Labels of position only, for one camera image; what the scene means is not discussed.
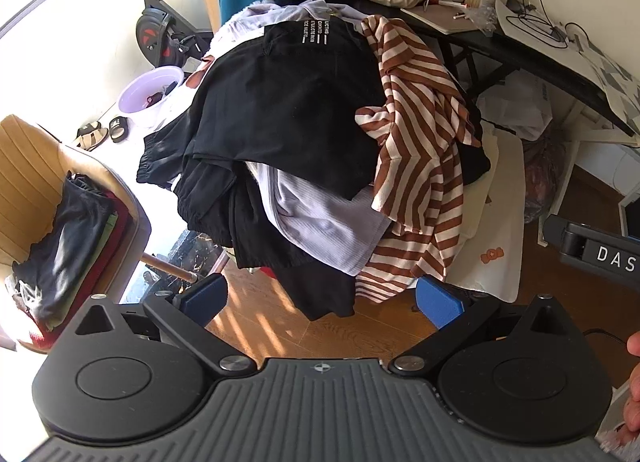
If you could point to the beige notebook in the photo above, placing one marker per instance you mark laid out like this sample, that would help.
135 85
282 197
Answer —
440 19

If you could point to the black pants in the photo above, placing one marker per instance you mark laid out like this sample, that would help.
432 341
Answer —
210 202

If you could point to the white plastic bag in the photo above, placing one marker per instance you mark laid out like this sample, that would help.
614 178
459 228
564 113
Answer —
515 106

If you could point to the dark red plastic bag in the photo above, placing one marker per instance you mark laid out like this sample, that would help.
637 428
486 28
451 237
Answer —
547 176

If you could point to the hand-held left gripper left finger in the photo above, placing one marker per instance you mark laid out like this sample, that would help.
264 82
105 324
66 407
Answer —
202 294

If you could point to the lilac ribbed top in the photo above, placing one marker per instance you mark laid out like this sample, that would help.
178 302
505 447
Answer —
320 222

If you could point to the white tote bag orange print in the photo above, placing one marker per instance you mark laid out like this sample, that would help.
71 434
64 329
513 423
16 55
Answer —
492 222

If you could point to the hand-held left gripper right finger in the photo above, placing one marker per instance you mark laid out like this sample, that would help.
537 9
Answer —
440 302

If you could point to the black slipper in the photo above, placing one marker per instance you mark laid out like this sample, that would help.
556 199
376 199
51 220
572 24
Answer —
120 130

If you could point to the pale lilac sweatshirt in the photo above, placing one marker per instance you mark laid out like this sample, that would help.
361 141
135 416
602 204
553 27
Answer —
280 11

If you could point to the person's right hand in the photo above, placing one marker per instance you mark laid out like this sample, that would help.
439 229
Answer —
634 392

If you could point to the black garment with white print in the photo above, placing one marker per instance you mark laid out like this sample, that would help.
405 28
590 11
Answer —
290 106

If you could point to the red folded garment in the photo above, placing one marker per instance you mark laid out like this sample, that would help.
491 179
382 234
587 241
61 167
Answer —
112 252

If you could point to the brown white striped sweater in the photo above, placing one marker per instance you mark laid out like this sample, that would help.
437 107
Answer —
415 141

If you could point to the black exercise bike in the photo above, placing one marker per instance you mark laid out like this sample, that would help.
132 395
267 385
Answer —
157 31

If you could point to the tan sandal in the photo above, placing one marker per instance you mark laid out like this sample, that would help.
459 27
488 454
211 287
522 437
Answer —
91 136

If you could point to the black desk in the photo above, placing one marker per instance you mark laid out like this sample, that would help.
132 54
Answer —
525 57

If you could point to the tan upholstered chair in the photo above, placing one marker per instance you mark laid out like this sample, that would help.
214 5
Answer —
30 166

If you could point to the lilac plastic basin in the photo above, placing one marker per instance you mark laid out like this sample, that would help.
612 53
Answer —
150 91

